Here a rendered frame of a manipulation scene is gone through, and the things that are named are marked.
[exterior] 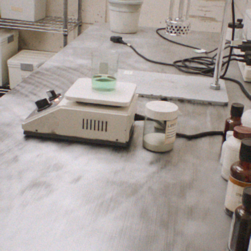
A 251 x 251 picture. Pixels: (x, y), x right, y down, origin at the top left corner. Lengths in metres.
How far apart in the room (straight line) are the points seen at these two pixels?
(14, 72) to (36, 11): 0.42
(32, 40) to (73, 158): 2.68
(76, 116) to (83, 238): 0.29
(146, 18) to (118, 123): 2.44
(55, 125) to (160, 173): 0.22
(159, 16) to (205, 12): 0.31
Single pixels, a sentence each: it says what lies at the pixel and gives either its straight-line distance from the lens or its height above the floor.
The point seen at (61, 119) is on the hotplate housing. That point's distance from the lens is 0.83.
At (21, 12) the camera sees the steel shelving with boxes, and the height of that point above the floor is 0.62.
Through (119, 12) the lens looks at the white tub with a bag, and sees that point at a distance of 1.84.
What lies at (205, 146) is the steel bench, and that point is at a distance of 0.87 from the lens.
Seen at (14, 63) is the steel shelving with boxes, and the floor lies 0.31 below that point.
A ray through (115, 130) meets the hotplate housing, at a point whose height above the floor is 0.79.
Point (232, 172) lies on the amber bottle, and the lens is 0.64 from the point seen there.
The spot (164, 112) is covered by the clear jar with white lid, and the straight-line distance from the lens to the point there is 0.79.
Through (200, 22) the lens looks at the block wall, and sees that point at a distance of 3.21.
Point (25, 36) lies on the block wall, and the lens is 3.43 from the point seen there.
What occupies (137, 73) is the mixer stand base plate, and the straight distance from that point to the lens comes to 1.26.
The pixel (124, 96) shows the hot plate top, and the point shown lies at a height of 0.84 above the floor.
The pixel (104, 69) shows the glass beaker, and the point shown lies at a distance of 0.82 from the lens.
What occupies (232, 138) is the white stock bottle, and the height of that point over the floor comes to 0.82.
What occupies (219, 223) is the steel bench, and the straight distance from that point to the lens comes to 0.65.
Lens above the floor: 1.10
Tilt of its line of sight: 23 degrees down
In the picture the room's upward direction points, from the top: 4 degrees clockwise
